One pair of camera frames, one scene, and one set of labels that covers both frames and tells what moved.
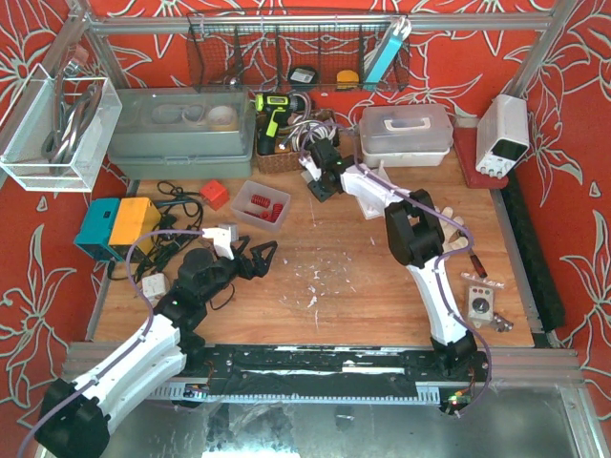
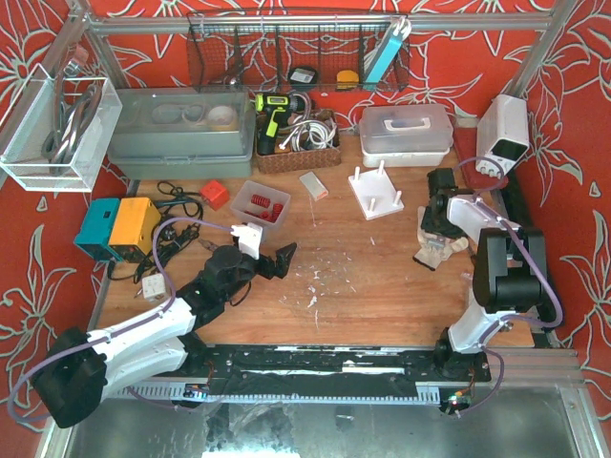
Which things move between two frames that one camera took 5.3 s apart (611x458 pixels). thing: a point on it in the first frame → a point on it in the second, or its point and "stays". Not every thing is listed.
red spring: (277, 210) stays
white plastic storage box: (405, 135) stays
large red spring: (261, 200) stays
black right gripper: (320, 186) → (434, 225)
